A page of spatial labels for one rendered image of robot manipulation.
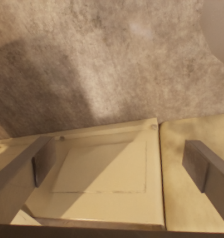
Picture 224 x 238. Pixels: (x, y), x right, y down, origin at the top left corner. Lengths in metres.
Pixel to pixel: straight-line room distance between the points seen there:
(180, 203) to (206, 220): 0.10
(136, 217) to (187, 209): 0.19
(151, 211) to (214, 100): 0.65
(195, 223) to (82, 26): 0.91
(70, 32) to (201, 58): 0.62
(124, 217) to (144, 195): 0.12
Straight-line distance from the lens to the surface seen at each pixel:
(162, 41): 0.86
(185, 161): 0.17
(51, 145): 0.16
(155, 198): 0.79
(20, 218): 0.86
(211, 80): 0.98
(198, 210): 0.77
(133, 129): 1.07
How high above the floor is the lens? 0.83
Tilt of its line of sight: 49 degrees down
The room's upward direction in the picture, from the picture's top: 165 degrees counter-clockwise
